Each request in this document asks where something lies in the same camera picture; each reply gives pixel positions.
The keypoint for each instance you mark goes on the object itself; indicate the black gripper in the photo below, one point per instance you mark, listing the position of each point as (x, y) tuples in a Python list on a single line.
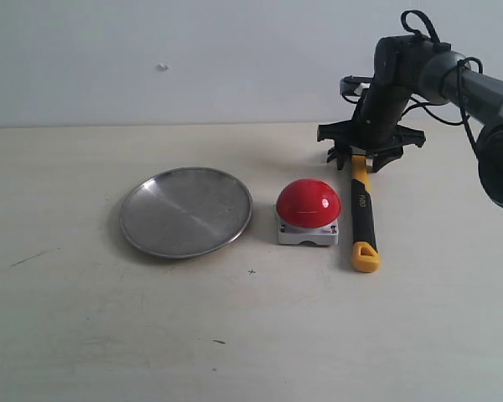
[(374, 127)]

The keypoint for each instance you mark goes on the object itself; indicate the yellow black claw hammer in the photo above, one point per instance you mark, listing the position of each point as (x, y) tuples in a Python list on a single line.
[(365, 257)]

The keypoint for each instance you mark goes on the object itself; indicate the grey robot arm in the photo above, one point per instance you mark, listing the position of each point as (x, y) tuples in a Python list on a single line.
[(414, 65)]

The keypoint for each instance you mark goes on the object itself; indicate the red dome push button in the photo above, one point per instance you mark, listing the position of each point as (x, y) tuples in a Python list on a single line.
[(307, 212)]

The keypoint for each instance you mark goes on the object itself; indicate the round metal plate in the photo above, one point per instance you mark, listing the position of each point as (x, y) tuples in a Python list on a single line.
[(185, 212)]

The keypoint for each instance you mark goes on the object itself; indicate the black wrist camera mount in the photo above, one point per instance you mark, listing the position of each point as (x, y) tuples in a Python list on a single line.
[(353, 87)]

